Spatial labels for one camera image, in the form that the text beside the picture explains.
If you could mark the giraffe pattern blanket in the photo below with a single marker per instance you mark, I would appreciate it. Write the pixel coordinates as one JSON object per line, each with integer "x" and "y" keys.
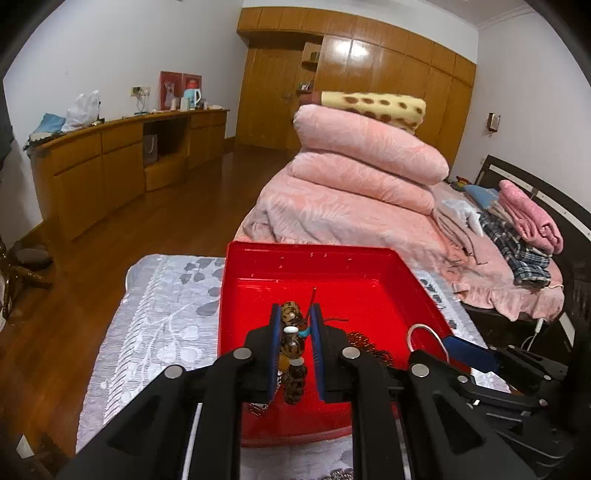
{"x": 401, "y": 111}

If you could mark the silver bangle with ball ends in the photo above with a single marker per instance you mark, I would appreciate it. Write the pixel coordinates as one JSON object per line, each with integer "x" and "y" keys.
{"x": 423, "y": 337}

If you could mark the plaid shirt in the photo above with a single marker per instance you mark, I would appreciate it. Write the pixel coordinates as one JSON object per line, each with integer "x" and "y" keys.
{"x": 529, "y": 267}

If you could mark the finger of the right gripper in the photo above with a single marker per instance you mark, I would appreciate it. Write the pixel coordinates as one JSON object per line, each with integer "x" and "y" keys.
{"x": 470, "y": 354}
{"x": 430, "y": 372}

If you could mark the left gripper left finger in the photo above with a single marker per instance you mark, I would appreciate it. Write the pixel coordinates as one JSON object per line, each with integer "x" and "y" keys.
{"x": 245, "y": 375}

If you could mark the upper pink folded quilt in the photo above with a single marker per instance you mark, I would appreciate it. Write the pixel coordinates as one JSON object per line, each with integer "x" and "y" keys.
{"x": 370, "y": 141}

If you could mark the pink bedspread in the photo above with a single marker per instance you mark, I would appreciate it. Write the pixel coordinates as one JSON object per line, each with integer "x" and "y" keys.
{"x": 294, "y": 211}

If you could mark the silver metal watch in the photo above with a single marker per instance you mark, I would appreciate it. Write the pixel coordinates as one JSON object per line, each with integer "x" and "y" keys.
{"x": 257, "y": 409}

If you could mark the folded pink towel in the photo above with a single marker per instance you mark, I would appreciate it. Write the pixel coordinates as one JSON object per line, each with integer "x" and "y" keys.
{"x": 532, "y": 222}

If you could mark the light blue kettle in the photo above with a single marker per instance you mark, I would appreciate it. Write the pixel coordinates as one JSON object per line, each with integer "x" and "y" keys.
{"x": 192, "y": 93}

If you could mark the blue cloth on sideboard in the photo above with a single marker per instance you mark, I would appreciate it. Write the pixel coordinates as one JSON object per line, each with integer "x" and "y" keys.
{"x": 50, "y": 127}

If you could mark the lower pink folded quilt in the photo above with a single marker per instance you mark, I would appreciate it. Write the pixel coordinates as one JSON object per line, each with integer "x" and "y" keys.
{"x": 349, "y": 175}

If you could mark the wooden wardrobe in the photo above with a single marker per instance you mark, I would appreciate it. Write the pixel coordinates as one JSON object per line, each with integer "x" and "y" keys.
{"x": 293, "y": 50}

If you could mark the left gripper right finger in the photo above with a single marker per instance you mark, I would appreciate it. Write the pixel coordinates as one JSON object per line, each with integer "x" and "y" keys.
{"x": 344, "y": 374}

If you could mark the white floral tablecloth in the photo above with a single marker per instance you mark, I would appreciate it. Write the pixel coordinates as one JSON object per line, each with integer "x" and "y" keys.
{"x": 169, "y": 315}

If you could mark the wooden sideboard cabinet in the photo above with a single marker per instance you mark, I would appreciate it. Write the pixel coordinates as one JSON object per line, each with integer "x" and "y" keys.
{"x": 82, "y": 177}

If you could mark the white plastic bag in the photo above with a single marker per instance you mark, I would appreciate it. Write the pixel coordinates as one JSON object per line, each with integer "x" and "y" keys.
{"x": 83, "y": 112}

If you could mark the dark bed headboard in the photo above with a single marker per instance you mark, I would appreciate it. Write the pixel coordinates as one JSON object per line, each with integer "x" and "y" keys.
{"x": 570, "y": 270}

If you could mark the wall power socket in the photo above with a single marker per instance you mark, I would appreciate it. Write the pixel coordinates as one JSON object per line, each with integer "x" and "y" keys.
{"x": 138, "y": 91}

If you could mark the wooden coat rack stand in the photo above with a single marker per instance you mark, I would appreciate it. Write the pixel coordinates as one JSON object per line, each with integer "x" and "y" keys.
{"x": 22, "y": 267}

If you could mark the pink folded quilt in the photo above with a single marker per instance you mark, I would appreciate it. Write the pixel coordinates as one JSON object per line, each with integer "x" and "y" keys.
{"x": 349, "y": 175}
{"x": 370, "y": 141}

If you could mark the red picture box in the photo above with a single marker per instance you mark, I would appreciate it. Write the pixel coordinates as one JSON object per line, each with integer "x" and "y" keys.
{"x": 172, "y": 86}

